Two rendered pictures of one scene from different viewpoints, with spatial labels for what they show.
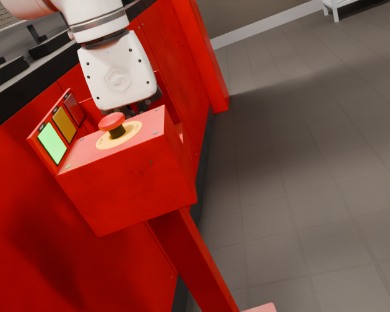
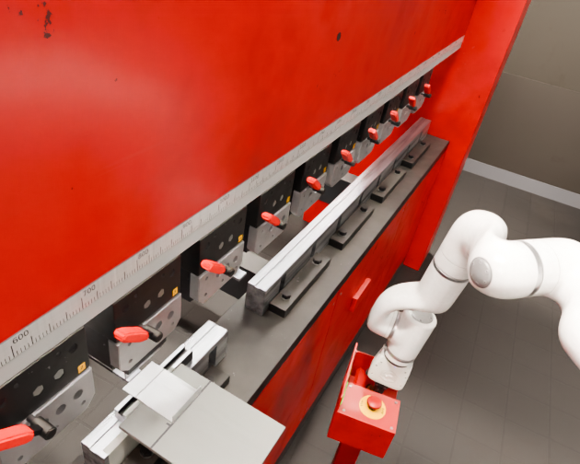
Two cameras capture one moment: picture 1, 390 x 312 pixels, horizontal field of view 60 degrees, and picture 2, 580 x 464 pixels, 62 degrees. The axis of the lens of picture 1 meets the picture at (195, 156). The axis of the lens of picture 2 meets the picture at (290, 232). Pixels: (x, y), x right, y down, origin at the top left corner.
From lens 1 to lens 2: 104 cm
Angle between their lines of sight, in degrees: 8
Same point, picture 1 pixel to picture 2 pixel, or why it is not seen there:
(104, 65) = (388, 368)
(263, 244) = not seen: hidden behind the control
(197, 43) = (436, 203)
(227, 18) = (486, 147)
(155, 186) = (372, 442)
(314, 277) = not seen: outside the picture
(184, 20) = (442, 179)
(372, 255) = not seen: outside the picture
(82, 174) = (348, 419)
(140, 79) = (398, 383)
